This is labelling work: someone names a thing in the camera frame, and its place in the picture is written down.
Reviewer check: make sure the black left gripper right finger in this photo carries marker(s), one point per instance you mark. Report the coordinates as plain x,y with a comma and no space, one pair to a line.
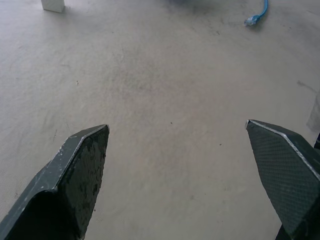
282,180

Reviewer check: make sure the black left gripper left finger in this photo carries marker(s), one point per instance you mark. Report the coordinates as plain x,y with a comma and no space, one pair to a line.
75,185

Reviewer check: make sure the white box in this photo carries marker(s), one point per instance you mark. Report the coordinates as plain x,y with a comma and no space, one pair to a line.
53,5

